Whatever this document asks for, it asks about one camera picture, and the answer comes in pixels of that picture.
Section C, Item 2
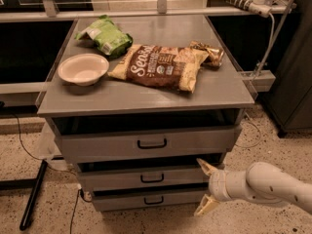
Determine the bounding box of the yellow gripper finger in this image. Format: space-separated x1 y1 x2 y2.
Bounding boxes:
197 158 216 176
194 194 219 216

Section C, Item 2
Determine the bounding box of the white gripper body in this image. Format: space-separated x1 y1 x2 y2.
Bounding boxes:
209 170 249 202

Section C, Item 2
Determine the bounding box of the grey drawer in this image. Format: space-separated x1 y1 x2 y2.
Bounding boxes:
56 126 242 163
93 186 208 212
78 164 209 191

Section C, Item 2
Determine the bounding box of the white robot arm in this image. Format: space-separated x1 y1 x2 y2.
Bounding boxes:
194 159 312 215

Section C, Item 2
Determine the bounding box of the grey bottom drawer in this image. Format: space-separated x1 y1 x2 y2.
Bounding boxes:
93 186 208 212

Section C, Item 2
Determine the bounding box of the grey drawer cabinet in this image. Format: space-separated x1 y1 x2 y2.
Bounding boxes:
36 14 256 213

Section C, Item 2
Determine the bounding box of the grey top drawer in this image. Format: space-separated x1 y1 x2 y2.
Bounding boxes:
56 126 242 163

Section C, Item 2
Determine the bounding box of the brown Sensible chips bag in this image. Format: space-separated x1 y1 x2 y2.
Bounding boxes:
107 43 210 94

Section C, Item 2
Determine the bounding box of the dark cabinet at right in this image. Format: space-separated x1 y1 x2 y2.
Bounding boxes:
262 0 312 137

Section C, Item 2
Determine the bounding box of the white bowl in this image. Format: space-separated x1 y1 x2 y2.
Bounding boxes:
58 54 109 86

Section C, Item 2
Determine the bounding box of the green snack bag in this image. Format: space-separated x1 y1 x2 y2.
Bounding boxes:
75 15 133 59

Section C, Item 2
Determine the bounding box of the white power strip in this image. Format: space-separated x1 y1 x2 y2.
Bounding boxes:
224 0 271 18

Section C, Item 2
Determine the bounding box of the black floor stand bar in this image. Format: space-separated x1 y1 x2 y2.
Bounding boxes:
0 160 48 231

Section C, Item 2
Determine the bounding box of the black floor cable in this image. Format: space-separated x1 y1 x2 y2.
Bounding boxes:
11 112 82 234

